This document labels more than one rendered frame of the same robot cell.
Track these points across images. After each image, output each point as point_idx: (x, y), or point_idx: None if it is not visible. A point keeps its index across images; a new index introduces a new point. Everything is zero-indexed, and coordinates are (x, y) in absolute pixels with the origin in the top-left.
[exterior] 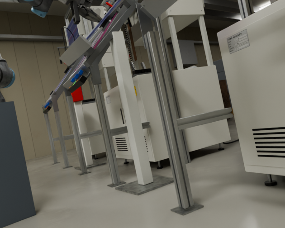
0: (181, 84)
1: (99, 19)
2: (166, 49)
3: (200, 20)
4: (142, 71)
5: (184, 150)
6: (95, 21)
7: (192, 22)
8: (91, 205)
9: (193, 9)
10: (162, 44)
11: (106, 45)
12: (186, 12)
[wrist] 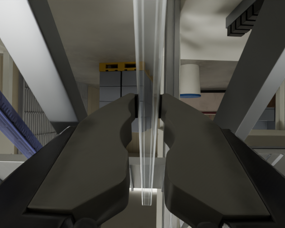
0: None
1: (115, 100)
2: (164, 59)
3: (161, 121)
4: (243, 16)
5: None
6: (168, 107)
7: None
8: None
9: (160, 136)
10: (165, 69)
11: (273, 4)
12: (162, 133)
